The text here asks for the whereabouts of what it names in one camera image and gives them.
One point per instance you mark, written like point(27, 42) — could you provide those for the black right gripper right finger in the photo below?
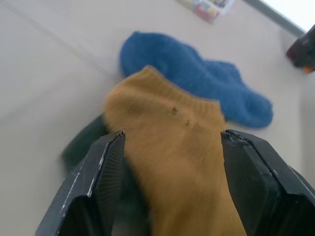
point(265, 186)

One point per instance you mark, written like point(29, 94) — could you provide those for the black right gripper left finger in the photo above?
point(81, 186)

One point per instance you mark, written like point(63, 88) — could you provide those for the dark green sock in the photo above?
point(81, 142)

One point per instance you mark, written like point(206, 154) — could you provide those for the mustard yellow knit sock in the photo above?
point(177, 152)

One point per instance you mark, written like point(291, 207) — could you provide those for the blue fuzzy sock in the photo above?
point(187, 71)

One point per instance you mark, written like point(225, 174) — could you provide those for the black gripper with orange spot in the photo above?
point(302, 49)

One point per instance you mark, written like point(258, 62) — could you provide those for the clear box with colourful contents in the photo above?
point(209, 7)

